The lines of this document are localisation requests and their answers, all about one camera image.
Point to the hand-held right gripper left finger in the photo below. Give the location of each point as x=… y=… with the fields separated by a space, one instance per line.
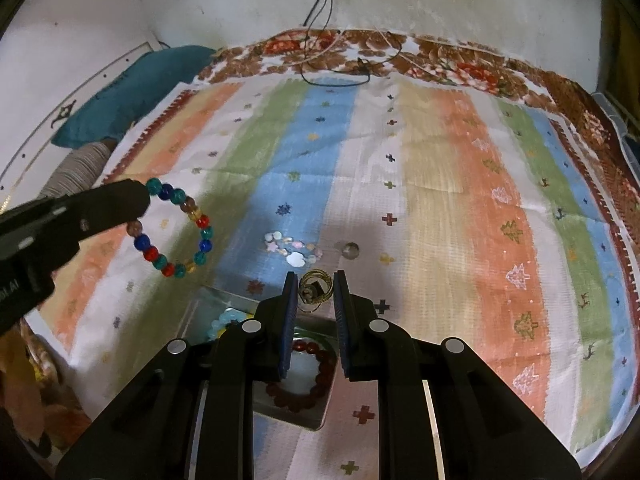
x=286 y=332

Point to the silver metal tin box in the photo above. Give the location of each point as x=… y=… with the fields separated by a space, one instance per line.
x=300 y=407

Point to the white headboard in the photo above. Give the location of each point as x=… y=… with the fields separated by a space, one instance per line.
x=30 y=135

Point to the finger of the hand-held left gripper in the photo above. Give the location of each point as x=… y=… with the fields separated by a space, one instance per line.
x=115 y=205

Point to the teal pillow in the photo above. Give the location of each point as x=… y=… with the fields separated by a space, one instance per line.
x=125 y=95

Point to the green jade bangle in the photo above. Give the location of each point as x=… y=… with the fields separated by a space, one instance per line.
x=315 y=334

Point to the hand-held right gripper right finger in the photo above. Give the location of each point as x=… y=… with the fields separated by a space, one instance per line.
x=342 y=332

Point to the grey striped pillow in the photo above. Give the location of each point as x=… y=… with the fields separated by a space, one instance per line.
x=75 y=170

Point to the striped patterned cloth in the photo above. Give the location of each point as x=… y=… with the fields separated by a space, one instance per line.
x=450 y=185

